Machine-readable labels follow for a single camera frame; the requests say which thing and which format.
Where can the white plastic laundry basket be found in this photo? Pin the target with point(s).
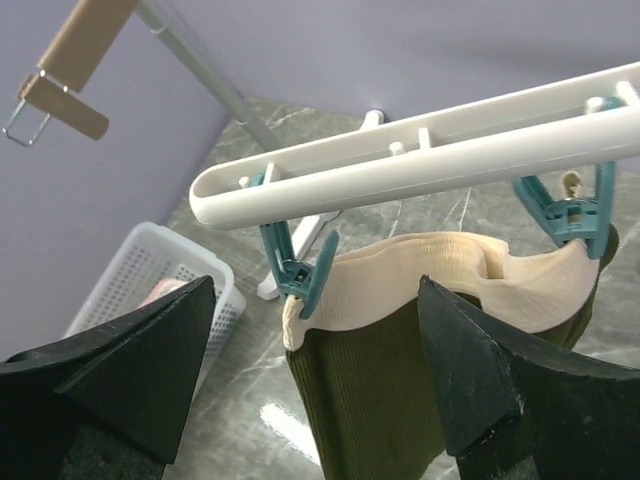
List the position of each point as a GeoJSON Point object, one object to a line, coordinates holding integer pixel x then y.
{"type": "Point", "coordinates": [149, 254]}

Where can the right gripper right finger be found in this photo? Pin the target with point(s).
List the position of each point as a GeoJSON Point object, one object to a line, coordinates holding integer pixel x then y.
{"type": "Point", "coordinates": [513, 406]}

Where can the wooden clip hanger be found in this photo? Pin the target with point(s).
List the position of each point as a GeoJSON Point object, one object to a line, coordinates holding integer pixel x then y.
{"type": "Point", "coordinates": [67, 66]}

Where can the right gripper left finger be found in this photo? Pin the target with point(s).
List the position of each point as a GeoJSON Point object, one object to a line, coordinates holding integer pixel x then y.
{"type": "Point", "coordinates": [112, 401]}

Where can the white plastic clip hanger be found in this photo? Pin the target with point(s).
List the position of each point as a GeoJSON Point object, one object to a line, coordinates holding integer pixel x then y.
{"type": "Point", "coordinates": [577, 122]}

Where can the white pink garment in basket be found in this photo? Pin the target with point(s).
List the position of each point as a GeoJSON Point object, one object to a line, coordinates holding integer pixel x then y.
{"type": "Point", "coordinates": [161, 289]}

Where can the olive green underwear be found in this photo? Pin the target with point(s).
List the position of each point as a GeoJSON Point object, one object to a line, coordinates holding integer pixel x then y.
{"type": "Point", "coordinates": [358, 362]}

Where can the teal clothes peg right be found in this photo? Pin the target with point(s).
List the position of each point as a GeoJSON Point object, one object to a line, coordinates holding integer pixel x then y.
{"type": "Point", "coordinates": [573, 216]}

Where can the white clothes drying rack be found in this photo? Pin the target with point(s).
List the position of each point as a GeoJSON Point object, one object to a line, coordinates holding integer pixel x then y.
{"type": "Point", "coordinates": [168, 26]}

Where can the teal clothes peg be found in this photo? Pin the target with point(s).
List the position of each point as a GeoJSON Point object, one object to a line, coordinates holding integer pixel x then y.
{"type": "Point", "coordinates": [293, 276]}
{"type": "Point", "coordinates": [573, 216]}

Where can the teal clothes peg left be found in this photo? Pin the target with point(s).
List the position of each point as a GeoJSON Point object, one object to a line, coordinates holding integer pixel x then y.
{"type": "Point", "coordinates": [293, 276]}

